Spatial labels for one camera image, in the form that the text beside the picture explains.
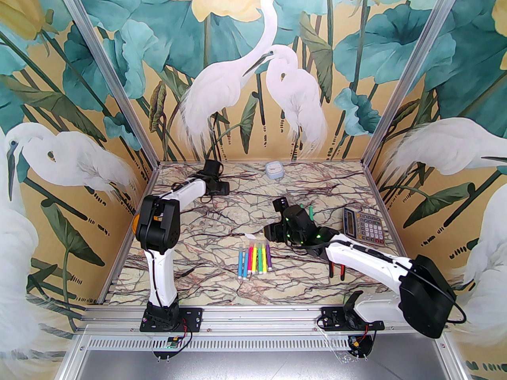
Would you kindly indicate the pink marker pen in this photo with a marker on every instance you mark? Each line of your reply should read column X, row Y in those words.
column 251, row 259

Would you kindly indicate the small light blue box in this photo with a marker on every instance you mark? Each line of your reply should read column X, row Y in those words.
column 274, row 170

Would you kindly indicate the yellow marker pen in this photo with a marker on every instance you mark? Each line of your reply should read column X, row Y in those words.
column 264, row 261

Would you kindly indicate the perforated metal strip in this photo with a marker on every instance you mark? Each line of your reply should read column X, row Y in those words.
column 257, row 343

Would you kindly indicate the aluminium frame post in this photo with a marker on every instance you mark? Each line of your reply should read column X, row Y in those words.
column 406, row 73
column 111, row 73

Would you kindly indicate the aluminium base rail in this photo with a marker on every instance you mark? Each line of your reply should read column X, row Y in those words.
column 257, row 317

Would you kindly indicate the small controller board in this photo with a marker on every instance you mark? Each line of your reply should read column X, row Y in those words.
column 172, row 343
column 357, row 344

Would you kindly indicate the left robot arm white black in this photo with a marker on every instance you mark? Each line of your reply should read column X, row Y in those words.
column 158, row 267

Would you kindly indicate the orange round button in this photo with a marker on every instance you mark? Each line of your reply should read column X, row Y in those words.
column 136, row 224

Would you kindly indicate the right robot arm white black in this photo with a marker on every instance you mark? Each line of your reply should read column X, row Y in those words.
column 368, row 257

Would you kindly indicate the grey desk calculator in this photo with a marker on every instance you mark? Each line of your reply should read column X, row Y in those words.
column 366, row 228

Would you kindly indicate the lime green marker pen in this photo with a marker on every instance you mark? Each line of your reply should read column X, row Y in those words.
column 260, row 259

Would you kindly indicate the purple marker pen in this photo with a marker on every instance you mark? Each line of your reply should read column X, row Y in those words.
column 269, row 257

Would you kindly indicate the light blue marker pen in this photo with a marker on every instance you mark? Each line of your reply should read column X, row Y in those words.
column 246, row 265

